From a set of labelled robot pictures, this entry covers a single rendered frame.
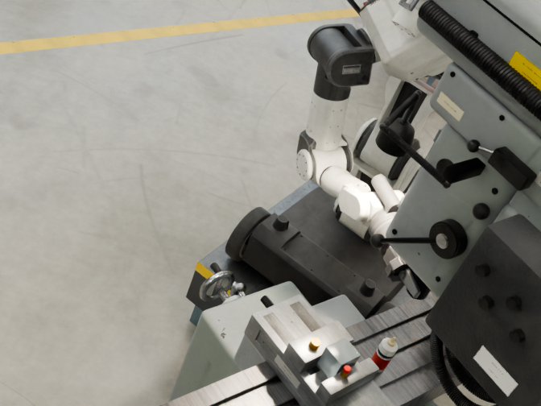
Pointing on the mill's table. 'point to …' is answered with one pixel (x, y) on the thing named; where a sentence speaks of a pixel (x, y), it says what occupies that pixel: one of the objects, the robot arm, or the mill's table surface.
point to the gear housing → (486, 122)
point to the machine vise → (278, 361)
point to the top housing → (497, 43)
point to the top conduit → (482, 56)
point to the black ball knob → (481, 211)
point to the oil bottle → (385, 353)
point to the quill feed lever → (446, 237)
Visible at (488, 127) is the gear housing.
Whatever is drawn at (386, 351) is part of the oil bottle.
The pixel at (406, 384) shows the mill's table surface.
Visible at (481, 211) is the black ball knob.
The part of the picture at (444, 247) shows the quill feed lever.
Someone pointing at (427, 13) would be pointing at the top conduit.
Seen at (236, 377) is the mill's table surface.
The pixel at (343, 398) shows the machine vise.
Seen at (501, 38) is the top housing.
